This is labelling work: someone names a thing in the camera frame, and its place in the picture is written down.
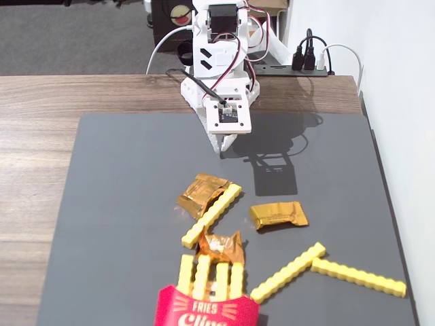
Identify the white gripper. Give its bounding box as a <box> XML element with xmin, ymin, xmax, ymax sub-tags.
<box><xmin>199</xmin><ymin>79</ymin><xmax>249</xmax><ymax>156</ymax></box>

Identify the yellow toy fry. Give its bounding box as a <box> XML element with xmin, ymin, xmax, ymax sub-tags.
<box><xmin>177</xmin><ymin>254</ymin><xmax>196</xmax><ymax>295</ymax></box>
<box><xmin>250</xmin><ymin>241</ymin><xmax>327</xmax><ymax>305</ymax></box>
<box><xmin>311</xmin><ymin>257</ymin><xmax>408</xmax><ymax>300</ymax></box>
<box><xmin>229</xmin><ymin>264</ymin><xmax>246</xmax><ymax>300</ymax></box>
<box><xmin>191</xmin><ymin>254</ymin><xmax>212</xmax><ymax>300</ymax></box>
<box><xmin>214</xmin><ymin>261</ymin><xmax>230</xmax><ymax>303</ymax></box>
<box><xmin>181</xmin><ymin>183</ymin><xmax>243</xmax><ymax>249</ymax></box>

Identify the crumpled gold wrapper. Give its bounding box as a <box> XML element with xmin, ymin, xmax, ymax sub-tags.
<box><xmin>175</xmin><ymin>173</ymin><xmax>232</xmax><ymax>220</ymax></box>

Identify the gold wrapped candy bar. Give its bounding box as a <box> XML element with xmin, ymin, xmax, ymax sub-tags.
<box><xmin>249</xmin><ymin>200</ymin><xmax>309</xmax><ymax>231</ymax></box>

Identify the black power strip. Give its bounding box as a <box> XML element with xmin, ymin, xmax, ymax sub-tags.
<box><xmin>254</xmin><ymin>63</ymin><xmax>336</xmax><ymax>77</ymax></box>

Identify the orange candy wrapper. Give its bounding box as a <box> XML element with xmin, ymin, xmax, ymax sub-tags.
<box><xmin>195</xmin><ymin>230</ymin><xmax>247</xmax><ymax>267</ymax></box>

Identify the grey mat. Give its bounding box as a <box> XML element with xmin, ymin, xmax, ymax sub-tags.
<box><xmin>35</xmin><ymin>113</ymin><xmax>421</xmax><ymax>326</ymax></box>

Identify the black box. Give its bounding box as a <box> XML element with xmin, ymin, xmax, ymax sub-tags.
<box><xmin>150</xmin><ymin>0</ymin><xmax>195</xmax><ymax>53</ymax></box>

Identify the round cream red sticker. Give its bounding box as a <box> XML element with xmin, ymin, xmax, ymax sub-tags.
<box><xmin>169</xmin><ymin>3</ymin><xmax>192</xmax><ymax>25</ymax></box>

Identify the brown cardboard box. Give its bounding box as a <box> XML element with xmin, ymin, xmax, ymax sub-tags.
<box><xmin>247</xmin><ymin>0</ymin><xmax>287</xmax><ymax>10</ymax></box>

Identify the grey metal object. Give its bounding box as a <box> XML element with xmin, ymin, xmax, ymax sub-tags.
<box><xmin>142</xmin><ymin>0</ymin><xmax>154</xmax><ymax>29</ymax></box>

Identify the red fries carton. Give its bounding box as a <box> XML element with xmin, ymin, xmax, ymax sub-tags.
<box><xmin>153</xmin><ymin>284</ymin><xmax>261</xmax><ymax>326</ymax></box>

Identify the white mounted camera board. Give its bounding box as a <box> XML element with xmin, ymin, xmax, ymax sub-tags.
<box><xmin>205</xmin><ymin>100</ymin><xmax>253</xmax><ymax>134</ymax></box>

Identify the black camera cable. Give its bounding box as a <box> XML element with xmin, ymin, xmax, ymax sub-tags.
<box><xmin>165</xmin><ymin>68</ymin><xmax>236</xmax><ymax>110</ymax></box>

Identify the black strap loop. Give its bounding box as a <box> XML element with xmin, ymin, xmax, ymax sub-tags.
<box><xmin>176</xmin><ymin>40</ymin><xmax>194</xmax><ymax>66</ymax></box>

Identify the white cable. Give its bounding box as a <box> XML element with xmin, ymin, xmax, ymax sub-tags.
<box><xmin>145</xmin><ymin>26</ymin><xmax>195</xmax><ymax>75</ymax></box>

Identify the white plug with cable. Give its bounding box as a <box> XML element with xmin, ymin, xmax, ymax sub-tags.
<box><xmin>317</xmin><ymin>43</ymin><xmax>365</xmax><ymax>93</ymax></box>

